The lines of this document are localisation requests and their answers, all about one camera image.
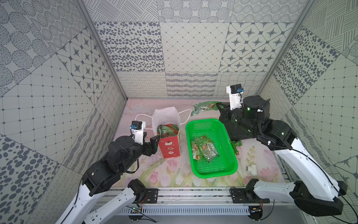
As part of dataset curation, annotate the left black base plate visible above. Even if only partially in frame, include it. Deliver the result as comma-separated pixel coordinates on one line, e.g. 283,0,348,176
135,188,159,204

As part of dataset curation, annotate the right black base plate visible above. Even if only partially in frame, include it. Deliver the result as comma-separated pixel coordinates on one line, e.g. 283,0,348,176
229,187,270,204

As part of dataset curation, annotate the white red paper gift bag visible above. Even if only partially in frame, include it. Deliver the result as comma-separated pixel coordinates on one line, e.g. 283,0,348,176
150,107,192,159

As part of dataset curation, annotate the green plastic basket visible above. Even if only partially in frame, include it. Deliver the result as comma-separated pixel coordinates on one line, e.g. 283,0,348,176
186,119,238,179

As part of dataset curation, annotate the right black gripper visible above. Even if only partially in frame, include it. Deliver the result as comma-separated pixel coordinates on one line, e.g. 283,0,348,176
217,102,258,136

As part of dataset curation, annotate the white crumpled tissue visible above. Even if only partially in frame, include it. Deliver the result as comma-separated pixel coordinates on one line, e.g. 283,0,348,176
246,164,257,176

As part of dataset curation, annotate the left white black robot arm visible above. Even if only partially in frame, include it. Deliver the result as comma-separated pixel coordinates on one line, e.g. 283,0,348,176
57,135,160,224

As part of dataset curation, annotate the black plastic tool case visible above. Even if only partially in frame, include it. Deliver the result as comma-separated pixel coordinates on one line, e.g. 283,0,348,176
226,123,255,141

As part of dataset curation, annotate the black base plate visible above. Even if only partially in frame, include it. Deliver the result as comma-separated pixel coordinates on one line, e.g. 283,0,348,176
229,187,270,204
135,188,159,204

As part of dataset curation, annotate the green plastic hose nozzle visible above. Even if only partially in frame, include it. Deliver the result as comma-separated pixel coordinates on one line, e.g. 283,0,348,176
230,141,242,155

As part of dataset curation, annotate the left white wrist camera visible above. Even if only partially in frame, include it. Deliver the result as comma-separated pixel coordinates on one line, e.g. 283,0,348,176
130,120,146,145

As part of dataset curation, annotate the green red sauce packet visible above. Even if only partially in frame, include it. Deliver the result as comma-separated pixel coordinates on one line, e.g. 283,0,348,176
191,140,201,161

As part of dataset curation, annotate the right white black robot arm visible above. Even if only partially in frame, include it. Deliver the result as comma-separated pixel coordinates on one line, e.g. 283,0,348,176
216,96,347,217

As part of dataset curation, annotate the red green condiment packet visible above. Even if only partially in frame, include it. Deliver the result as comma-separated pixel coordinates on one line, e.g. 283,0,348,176
157,124,179,138

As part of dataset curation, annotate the aluminium mounting rail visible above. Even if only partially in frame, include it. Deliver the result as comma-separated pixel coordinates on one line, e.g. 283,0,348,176
92,187,310,208

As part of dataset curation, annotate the orange green soup packet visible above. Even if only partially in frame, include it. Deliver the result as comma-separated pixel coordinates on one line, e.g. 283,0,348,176
191,101,218,116

